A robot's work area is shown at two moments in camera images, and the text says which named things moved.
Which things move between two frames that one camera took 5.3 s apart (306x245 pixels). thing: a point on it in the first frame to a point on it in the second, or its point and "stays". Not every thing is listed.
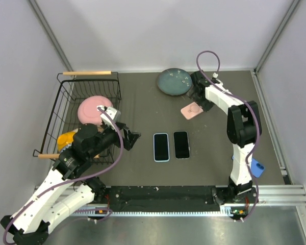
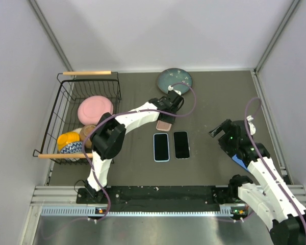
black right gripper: x=205 y=105 to x=226 y=126
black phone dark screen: x=161 y=147 stays
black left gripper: x=130 y=137 to x=169 y=120
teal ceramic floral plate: x=174 y=81 stays
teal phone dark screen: x=181 y=147 stays
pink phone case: x=191 y=111 to x=162 y=126
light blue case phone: x=160 y=147 stays
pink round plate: x=87 y=111 stays
